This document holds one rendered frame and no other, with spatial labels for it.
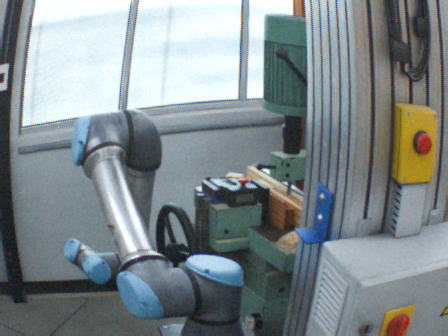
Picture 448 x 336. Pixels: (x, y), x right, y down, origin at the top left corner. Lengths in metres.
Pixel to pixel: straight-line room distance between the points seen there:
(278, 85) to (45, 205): 1.61
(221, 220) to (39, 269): 1.62
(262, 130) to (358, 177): 2.69
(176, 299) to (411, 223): 0.55
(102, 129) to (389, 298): 0.90
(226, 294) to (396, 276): 0.59
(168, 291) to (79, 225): 2.10
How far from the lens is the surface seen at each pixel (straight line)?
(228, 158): 3.88
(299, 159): 2.36
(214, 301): 1.63
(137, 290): 1.56
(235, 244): 2.27
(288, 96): 2.26
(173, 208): 2.26
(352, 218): 1.28
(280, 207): 2.27
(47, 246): 3.63
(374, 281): 1.12
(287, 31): 2.22
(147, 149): 1.85
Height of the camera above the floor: 1.69
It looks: 16 degrees down
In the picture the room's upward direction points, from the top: 3 degrees clockwise
